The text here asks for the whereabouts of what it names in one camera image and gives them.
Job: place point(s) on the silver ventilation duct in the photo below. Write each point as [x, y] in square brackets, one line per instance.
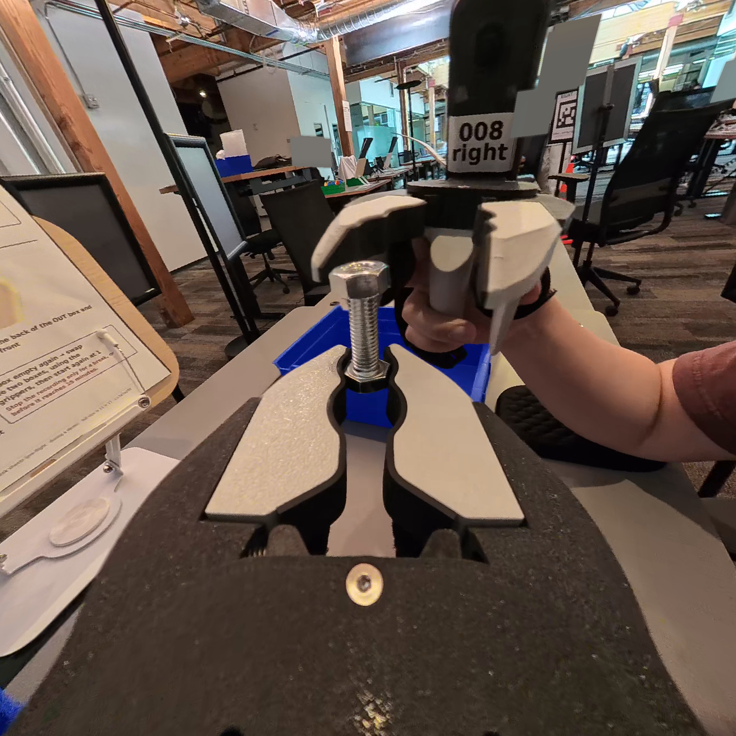
[259, 17]

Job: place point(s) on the white instruction sheet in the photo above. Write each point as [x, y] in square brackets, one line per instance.
[46, 356]

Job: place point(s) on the steel hex bolt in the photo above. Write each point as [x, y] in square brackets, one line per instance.
[363, 333]

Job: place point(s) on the small marker sign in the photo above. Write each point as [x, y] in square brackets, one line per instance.
[566, 115]

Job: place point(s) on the blue plastic bin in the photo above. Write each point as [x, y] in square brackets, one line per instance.
[310, 345]
[8, 710]

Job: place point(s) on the blue storage box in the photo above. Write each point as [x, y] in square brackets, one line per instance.
[233, 167]

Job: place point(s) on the orange traffic cone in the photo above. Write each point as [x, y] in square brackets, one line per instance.
[569, 168]

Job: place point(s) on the black framed panel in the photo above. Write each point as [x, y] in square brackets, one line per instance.
[80, 230]

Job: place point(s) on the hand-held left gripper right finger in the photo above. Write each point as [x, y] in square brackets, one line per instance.
[454, 454]

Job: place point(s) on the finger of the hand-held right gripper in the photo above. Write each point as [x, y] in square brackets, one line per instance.
[517, 247]
[345, 230]

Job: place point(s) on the person's right forearm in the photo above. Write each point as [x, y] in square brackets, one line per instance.
[604, 391]

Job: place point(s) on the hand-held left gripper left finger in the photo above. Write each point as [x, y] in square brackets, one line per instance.
[270, 454]

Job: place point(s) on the person's right hand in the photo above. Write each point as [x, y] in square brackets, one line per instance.
[443, 333]

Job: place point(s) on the framed board on black stand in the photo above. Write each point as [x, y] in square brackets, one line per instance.
[207, 195]

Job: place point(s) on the wooden support post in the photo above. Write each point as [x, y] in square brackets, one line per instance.
[75, 132]
[338, 98]

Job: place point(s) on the instruction sheet on stand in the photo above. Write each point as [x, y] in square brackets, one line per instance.
[106, 287]

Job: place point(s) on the black chair armrest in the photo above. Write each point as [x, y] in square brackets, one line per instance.
[535, 425]

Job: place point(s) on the black office chair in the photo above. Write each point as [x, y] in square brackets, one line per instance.
[261, 241]
[299, 230]
[661, 155]

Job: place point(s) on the green baseplate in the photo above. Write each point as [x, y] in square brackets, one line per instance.
[336, 187]

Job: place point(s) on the white stand base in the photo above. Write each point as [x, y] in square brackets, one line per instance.
[144, 477]

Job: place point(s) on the wooden top desk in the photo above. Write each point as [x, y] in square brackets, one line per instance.
[270, 171]

